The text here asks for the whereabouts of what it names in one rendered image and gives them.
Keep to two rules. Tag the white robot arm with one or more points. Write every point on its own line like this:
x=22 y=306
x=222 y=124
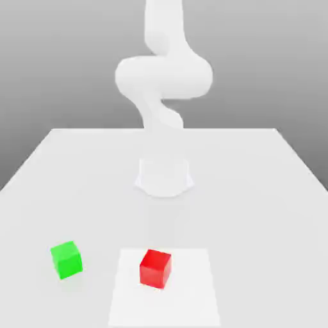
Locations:
x=164 y=77

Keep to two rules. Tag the small red cube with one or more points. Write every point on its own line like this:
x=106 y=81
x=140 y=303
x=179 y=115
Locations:
x=155 y=269

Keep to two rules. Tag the small green cube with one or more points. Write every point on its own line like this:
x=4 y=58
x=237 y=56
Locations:
x=66 y=260

